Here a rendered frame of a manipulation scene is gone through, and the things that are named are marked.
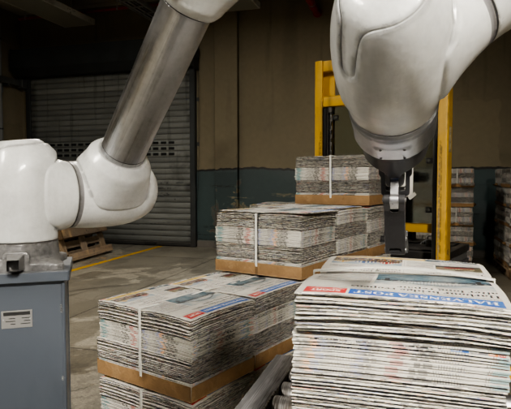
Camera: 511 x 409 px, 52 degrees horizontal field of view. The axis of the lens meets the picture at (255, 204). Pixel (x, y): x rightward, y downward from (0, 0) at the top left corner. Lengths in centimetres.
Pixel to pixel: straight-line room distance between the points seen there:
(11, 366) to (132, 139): 52
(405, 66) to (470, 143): 791
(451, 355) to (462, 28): 43
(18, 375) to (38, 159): 44
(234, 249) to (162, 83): 102
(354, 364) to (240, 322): 84
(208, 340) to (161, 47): 79
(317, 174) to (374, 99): 199
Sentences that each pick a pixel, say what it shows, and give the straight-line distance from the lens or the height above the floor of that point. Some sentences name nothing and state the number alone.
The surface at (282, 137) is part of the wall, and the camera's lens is 858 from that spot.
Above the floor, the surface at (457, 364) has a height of 95.
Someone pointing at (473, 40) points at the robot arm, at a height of 131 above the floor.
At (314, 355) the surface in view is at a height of 94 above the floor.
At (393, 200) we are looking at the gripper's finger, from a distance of 63.
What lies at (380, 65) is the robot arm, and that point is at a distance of 45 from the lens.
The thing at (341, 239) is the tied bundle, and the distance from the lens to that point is 211.
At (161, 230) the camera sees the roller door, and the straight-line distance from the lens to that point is 931.
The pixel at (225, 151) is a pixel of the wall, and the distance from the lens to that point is 875.
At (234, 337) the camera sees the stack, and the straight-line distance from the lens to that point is 156.
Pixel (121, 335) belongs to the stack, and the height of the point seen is 74.
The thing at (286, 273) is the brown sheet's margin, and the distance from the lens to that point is 187.
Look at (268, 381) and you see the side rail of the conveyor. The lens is 107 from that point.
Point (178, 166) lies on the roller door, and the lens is 910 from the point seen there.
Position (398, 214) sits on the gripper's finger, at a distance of 65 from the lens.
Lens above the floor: 119
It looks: 3 degrees down
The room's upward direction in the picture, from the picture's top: straight up
